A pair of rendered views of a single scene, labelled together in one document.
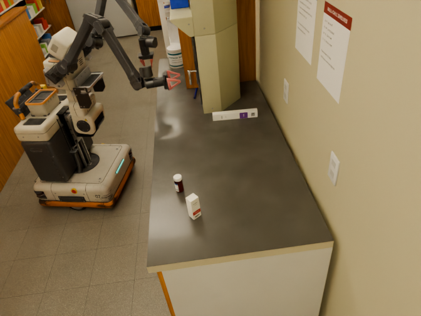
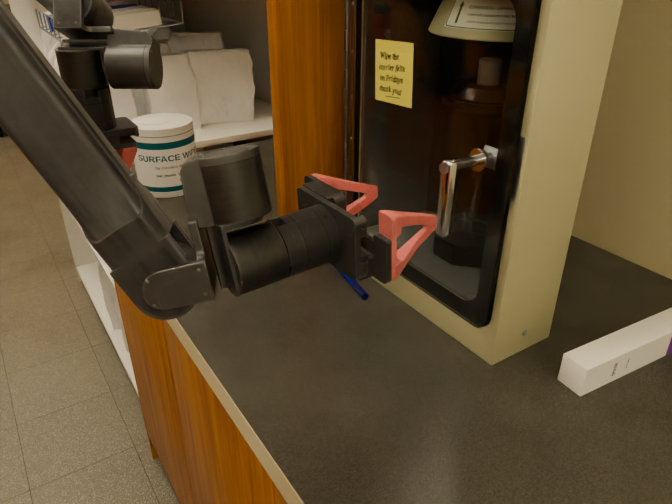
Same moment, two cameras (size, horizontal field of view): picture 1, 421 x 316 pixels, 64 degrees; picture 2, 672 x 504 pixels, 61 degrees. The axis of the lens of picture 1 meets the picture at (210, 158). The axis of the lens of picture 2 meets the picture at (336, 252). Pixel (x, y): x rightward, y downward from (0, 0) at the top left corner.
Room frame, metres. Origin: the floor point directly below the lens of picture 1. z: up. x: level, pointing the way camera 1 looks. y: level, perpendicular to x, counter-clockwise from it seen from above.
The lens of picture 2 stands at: (1.42, 0.47, 1.41)
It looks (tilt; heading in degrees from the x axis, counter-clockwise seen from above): 28 degrees down; 329
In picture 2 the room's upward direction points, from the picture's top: straight up
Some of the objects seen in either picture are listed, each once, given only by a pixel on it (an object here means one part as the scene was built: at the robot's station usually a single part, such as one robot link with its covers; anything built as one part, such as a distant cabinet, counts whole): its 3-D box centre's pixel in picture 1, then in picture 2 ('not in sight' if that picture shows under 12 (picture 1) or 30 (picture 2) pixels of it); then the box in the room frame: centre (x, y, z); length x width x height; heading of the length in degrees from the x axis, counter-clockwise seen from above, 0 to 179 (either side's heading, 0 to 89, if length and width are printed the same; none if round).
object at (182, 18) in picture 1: (181, 19); not in sight; (1.95, 0.07, 1.46); 0.32 x 0.11 x 0.10; 2
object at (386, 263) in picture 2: (172, 81); (390, 229); (1.81, 0.17, 1.16); 0.09 x 0.07 x 0.07; 92
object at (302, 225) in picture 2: (160, 81); (309, 238); (1.84, 0.24, 1.16); 0.10 x 0.07 x 0.07; 2
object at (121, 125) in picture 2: (145, 51); (92, 113); (2.25, 0.35, 1.21); 0.10 x 0.07 x 0.07; 92
